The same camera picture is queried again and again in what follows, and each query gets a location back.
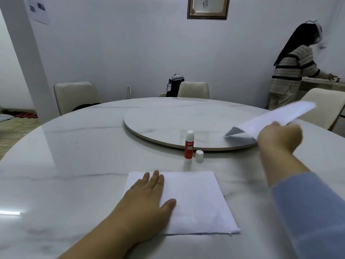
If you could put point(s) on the person's left hand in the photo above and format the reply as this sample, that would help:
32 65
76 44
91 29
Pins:
142 210

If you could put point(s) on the person's right hand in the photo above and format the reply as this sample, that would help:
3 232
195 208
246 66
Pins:
280 137

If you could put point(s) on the white paper sheet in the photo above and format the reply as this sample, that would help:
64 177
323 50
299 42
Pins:
283 113

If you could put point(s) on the stack of white papers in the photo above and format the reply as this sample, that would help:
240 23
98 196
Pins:
196 202

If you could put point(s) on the red white glue stick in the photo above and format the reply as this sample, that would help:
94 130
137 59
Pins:
189 148

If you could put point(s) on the white glue stick cap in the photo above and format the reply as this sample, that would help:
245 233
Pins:
199 156

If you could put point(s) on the person's right forearm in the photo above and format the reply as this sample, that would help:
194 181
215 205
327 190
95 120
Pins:
296 191

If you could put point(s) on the cream upholstered chair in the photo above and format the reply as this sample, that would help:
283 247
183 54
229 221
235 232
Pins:
328 110
74 95
193 90

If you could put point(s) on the beige sideboard cabinet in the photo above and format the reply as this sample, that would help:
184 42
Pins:
315 84

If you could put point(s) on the round marble turntable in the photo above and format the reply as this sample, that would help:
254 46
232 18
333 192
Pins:
167 124

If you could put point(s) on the black cloth bundle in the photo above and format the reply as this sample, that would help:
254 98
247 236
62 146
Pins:
86 106

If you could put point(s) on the clear plastic tube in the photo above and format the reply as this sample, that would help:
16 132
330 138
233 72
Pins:
129 92

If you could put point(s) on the white headset device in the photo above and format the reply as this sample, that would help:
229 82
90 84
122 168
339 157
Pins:
178 77

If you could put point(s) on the framed calligraphy picture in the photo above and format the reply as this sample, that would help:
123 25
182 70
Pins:
209 6

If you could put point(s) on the red slippers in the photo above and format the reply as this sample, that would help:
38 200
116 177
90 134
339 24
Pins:
27 115

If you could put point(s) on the light blue stool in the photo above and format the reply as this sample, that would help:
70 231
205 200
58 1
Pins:
5 117

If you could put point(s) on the printed wall notice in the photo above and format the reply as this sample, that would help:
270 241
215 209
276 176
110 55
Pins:
40 16

